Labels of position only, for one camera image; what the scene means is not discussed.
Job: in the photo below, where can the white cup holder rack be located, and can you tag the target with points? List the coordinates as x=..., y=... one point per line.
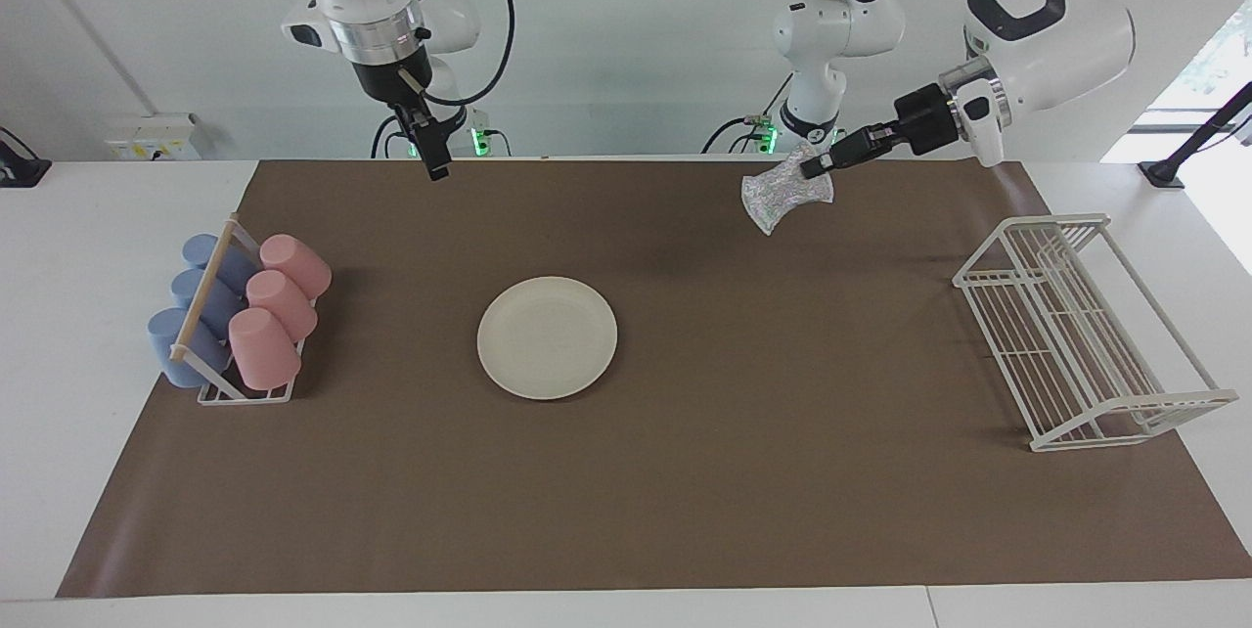
x=205, y=286

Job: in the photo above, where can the black table clamp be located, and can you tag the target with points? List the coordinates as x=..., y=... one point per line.
x=20, y=168

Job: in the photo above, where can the silver mesh sponge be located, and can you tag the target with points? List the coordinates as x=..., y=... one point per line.
x=778, y=198

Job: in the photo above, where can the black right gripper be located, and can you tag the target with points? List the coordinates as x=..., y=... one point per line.
x=391, y=85

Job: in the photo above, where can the brown table mat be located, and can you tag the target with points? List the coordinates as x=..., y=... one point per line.
x=685, y=491

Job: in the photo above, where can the black camera stand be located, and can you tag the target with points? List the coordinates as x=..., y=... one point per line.
x=1164, y=173

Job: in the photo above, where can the cream round plate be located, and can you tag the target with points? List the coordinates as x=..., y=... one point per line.
x=548, y=338

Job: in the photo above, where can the blue plastic cup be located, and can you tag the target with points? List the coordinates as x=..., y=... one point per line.
x=220, y=305
x=235, y=266
x=171, y=344

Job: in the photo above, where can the pink plastic cup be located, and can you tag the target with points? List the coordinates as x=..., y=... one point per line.
x=264, y=349
x=284, y=305
x=298, y=264

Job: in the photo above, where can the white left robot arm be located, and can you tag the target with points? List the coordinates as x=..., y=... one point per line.
x=1056, y=41

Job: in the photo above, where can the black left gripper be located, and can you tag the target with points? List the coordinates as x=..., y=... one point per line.
x=924, y=119

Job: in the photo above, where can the white wall outlet box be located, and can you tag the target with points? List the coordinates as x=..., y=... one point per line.
x=147, y=139

